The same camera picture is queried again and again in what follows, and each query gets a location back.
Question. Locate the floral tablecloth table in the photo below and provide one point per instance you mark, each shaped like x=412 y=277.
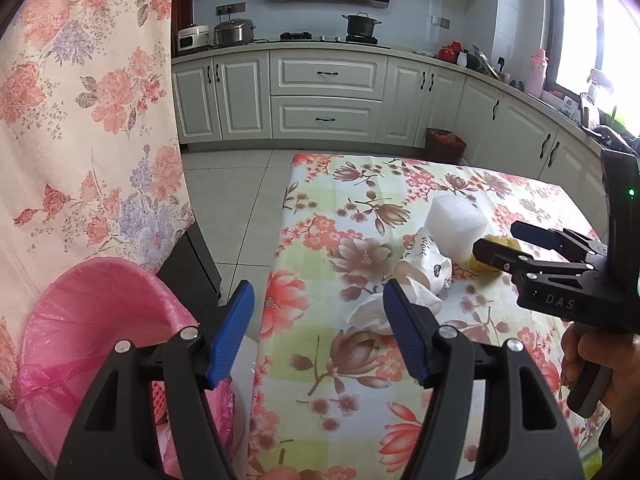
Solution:
x=350 y=360

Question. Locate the black chair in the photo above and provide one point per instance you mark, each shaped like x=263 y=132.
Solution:
x=195 y=265

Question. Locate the red floor waste bin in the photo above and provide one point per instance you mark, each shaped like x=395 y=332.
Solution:
x=445 y=147

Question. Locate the white rice cooker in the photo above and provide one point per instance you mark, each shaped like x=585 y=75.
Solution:
x=192 y=39

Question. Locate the black cooking pot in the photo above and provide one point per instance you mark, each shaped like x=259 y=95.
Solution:
x=362 y=26

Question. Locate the white kitchen base cabinet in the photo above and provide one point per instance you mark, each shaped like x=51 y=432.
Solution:
x=240 y=95

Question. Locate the person's right hand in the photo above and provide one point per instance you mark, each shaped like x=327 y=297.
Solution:
x=625 y=375

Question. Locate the white cabinet drawer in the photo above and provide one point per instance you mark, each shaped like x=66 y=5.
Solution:
x=326 y=119
x=327 y=74

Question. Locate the silver rice cooker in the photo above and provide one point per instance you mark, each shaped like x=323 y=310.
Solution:
x=234 y=32

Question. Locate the floral curtain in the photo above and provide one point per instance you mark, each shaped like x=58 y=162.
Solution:
x=85 y=110

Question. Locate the black gas stove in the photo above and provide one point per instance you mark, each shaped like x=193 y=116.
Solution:
x=300 y=37

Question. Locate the wooden glass door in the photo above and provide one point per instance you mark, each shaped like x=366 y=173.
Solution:
x=183 y=10

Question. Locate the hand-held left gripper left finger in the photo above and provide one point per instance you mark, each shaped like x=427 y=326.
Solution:
x=230 y=335

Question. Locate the pink thermos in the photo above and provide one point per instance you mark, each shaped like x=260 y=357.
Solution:
x=537 y=75

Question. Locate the white tissue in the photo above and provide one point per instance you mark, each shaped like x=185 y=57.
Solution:
x=375 y=312

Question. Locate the red kettle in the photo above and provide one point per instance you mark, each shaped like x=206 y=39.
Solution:
x=449 y=52

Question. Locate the yellow sponge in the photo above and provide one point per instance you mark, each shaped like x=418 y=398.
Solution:
x=492 y=267

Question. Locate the grey wall outlet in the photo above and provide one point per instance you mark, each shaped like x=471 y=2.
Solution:
x=231 y=9
x=441 y=22

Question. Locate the pink trash bin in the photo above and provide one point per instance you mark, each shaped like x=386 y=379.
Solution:
x=90 y=320

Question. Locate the white foam sheet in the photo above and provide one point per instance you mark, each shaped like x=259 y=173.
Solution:
x=455 y=225

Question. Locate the pink foam fruit net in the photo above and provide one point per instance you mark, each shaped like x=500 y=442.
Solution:
x=160 y=402

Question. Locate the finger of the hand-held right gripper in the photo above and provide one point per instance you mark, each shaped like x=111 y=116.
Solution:
x=500 y=256
x=530 y=231

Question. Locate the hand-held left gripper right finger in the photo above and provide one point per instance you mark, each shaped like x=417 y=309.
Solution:
x=407 y=335

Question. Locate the window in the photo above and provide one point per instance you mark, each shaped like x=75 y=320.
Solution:
x=595 y=35

